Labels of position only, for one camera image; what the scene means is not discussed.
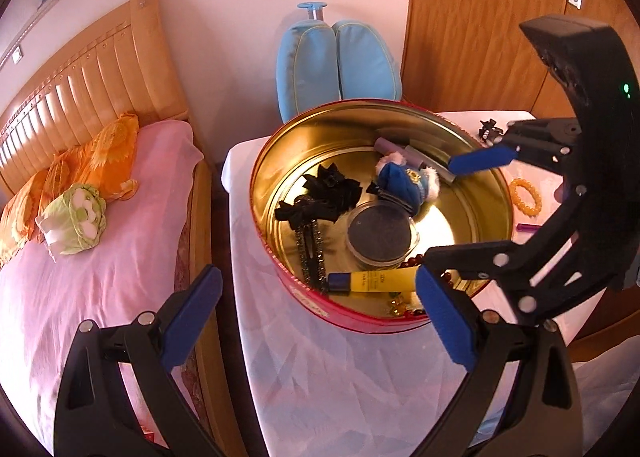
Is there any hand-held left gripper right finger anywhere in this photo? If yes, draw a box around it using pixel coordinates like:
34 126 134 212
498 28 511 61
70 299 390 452
415 264 586 457

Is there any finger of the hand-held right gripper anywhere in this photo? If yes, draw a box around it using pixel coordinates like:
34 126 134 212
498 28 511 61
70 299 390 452
447 118 584 178
422 206 622 325

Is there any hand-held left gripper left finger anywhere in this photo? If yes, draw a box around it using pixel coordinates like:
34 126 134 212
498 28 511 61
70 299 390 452
54 264 224 457

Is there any silver lipstick tube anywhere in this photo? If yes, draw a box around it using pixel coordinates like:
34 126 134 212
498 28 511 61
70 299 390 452
405 144 458 183

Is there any dark red bead bracelet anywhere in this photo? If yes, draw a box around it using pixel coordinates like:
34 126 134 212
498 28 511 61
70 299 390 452
387 254 457 319

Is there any blue plush hair clip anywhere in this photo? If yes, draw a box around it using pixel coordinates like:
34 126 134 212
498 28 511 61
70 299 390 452
367 153 442 210

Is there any yellow cream tube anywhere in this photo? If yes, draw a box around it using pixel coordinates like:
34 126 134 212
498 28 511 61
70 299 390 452
327 268 418 295

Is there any round clear compact case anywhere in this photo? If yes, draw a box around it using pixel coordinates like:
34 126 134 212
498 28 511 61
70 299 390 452
346 201 420 268

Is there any round red gold tin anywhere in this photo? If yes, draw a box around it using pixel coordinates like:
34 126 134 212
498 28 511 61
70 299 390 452
250 98 516 334

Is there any long black hair clip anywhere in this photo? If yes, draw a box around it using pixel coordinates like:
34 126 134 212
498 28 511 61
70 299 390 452
295 222 329 294

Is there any black flower hair clip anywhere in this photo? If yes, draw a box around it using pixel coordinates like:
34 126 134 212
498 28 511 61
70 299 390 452
301 162 363 210

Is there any black bow hair clip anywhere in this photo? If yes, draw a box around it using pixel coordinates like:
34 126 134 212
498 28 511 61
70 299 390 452
274 197 341 226

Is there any pink bedsheet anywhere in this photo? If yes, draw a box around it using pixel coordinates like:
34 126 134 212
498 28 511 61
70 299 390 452
0 120 206 455

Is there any wooden wardrobe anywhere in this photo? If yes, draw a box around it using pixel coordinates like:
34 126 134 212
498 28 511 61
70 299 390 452
400 0 640 358

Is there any green cabbage plush toy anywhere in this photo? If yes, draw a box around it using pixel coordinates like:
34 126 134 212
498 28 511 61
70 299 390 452
35 182 108 263

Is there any light blue suitcase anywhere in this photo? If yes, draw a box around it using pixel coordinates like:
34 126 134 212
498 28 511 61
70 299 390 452
276 1 403 123

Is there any orange floral pillow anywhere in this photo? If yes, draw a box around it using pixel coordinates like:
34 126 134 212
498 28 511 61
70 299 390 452
0 112 141 263

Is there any yellow bead bracelet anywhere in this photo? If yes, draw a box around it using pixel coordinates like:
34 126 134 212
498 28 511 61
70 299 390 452
510 178 543 216

